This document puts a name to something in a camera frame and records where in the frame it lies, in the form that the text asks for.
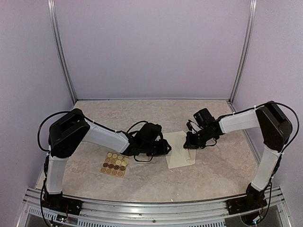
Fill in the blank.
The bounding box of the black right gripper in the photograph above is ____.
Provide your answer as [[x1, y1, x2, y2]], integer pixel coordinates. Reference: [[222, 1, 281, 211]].
[[183, 128, 214, 149]]

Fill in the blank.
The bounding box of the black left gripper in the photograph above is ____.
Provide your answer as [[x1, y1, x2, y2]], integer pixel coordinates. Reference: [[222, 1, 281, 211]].
[[142, 139, 172, 157]]

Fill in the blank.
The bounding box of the cream paper envelope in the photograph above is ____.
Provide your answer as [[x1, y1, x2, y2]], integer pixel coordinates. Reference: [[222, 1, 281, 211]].
[[164, 131, 196, 169]]

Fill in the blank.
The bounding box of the round seal sticker sheet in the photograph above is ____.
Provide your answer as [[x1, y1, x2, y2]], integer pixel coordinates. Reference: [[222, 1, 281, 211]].
[[100, 152, 129, 178]]

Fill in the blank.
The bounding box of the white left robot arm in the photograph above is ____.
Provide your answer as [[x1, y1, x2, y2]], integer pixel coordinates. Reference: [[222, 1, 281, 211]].
[[44, 108, 171, 210]]

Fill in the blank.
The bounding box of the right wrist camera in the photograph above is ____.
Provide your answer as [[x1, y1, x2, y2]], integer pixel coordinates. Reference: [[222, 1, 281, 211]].
[[186, 120, 201, 133]]

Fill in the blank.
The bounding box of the front aluminium rail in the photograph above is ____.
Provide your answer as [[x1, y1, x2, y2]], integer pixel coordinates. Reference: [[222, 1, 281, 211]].
[[15, 187, 294, 227]]

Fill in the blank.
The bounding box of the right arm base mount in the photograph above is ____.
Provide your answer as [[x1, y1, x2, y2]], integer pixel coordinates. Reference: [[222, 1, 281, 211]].
[[226, 184, 267, 215]]

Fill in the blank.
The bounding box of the black right camera cable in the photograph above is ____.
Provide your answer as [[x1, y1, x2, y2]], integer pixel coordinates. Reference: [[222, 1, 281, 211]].
[[274, 102, 299, 154]]

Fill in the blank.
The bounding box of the right aluminium corner post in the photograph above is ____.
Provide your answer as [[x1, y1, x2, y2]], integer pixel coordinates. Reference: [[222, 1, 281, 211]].
[[229, 0, 257, 105]]

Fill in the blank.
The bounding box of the aluminium corner post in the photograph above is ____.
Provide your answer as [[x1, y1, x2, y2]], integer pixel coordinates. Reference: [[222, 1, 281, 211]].
[[47, 0, 77, 104], [229, 0, 257, 105]]

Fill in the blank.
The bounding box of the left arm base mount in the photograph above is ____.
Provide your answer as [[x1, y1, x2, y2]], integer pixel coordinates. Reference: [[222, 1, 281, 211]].
[[42, 193, 83, 216]]

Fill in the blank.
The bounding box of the left aluminium corner post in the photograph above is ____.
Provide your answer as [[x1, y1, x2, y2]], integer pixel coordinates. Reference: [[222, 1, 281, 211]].
[[47, 0, 77, 104]]

